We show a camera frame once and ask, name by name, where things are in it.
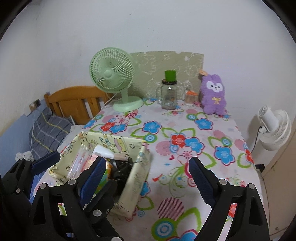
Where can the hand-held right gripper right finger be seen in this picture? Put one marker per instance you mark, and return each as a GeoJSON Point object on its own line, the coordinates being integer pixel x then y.
{"type": "Point", "coordinates": [203, 183]}

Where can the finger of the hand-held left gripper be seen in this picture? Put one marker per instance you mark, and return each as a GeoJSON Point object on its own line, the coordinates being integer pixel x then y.
{"type": "Point", "coordinates": [104, 197]}
{"type": "Point", "coordinates": [46, 162]}

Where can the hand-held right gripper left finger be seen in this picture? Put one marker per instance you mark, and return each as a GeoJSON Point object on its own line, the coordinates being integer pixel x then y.
{"type": "Point", "coordinates": [92, 178]}

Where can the green orange tissue pack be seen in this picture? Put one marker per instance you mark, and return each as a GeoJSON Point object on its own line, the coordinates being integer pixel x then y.
{"type": "Point", "coordinates": [107, 171]}

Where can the pink packet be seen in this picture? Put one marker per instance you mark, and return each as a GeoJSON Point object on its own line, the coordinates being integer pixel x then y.
{"type": "Point", "coordinates": [91, 161]}

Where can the clear plastic packet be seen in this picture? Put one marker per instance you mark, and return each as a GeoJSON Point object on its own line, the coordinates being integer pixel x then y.
{"type": "Point", "coordinates": [77, 164]}

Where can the white bag roll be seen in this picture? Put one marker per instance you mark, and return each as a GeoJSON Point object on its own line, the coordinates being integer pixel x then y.
{"type": "Point", "coordinates": [101, 151]}

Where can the dark bag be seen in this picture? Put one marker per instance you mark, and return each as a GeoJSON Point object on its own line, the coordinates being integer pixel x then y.
{"type": "Point", "coordinates": [122, 171]}

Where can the yellow fabric storage box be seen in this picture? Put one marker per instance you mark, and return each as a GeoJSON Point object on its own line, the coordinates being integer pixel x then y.
{"type": "Point", "coordinates": [134, 185]}

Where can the white crumpled cloth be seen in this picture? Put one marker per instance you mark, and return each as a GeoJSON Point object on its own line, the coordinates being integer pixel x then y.
{"type": "Point", "coordinates": [23, 155]}

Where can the grey plaid pillow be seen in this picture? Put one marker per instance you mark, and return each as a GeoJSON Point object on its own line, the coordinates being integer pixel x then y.
{"type": "Point", "coordinates": [46, 132]}

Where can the floral tablecloth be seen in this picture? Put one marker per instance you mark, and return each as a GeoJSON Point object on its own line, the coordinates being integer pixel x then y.
{"type": "Point", "coordinates": [166, 176]}

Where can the wooden bed headboard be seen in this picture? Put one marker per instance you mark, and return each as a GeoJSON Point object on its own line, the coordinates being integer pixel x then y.
{"type": "Point", "coordinates": [74, 104]}

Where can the beige door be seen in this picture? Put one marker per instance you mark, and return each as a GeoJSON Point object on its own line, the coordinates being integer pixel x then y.
{"type": "Point", "coordinates": [277, 173]}

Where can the purple plush rabbit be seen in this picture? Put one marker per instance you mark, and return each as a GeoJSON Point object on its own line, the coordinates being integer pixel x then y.
{"type": "Point", "coordinates": [212, 102]}

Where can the cotton swab jar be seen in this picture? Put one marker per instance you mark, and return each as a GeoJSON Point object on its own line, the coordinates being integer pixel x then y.
{"type": "Point", "coordinates": [189, 99]}

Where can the white floor fan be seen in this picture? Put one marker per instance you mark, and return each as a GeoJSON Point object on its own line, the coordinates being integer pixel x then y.
{"type": "Point", "coordinates": [277, 129]}

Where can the glass jar mug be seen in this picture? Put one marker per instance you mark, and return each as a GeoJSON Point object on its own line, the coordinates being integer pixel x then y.
{"type": "Point", "coordinates": [168, 97]}

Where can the green desk fan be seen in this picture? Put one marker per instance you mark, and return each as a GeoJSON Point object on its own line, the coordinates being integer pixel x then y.
{"type": "Point", "coordinates": [108, 71]}

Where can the green plastic cup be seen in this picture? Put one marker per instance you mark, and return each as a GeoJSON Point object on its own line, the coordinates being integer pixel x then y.
{"type": "Point", "coordinates": [170, 76]}

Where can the green patterned board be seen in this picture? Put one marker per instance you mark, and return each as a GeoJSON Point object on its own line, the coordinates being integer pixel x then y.
{"type": "Point", "coordinates": [157, 62]}

